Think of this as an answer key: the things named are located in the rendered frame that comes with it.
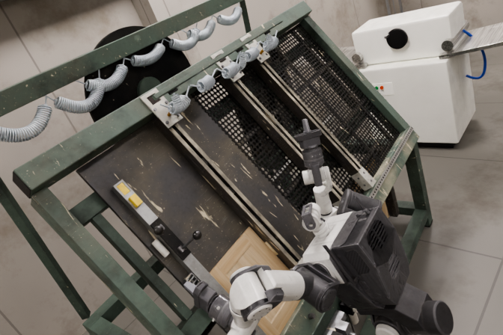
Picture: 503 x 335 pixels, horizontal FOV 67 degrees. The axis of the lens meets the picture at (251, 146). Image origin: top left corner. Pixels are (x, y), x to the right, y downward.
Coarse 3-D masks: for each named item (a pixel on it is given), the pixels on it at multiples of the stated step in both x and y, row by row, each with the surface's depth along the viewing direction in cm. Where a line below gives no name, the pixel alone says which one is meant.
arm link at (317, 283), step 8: (304, 272) 125; (312, 272) 129; (304, 280) 120; (312, 280) 123; (320, 280) 124; (312, 288) 122; (320, 288) 121; (304, 296) 120; (312, 296) 121; (312, 304) 122
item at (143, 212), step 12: (120, 192) 157; (132, 192) 159; (132, 204) 157; (144, 204) 159; (144, 216) 157; (156, 216) 160; (180, 264) 160; (192, 264) 158; (204, 276) 158; (216, 288) 159
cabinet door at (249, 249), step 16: (240, 240) 176; (256, 240) 180; (224, 256) 169; (240, 256) 173; (256, 256) 177; (272, 256) 181; (224, 272) 166; (224, 288) 162; (288, 304) 174; (272, 320) 167
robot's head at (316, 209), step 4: (316, 204) 146; (308, 208) 143; (312, 208) 143; (316, 208) 143; (312, 212) 141; (316, 212) 142; (320, 212) 145; (316, 216) 138; (320, 220) 143; (320, 224) 142; (324, 224) 142; (320, 228) 141; (324, 228) 140; (316, 232) 142; (320, 232) 140
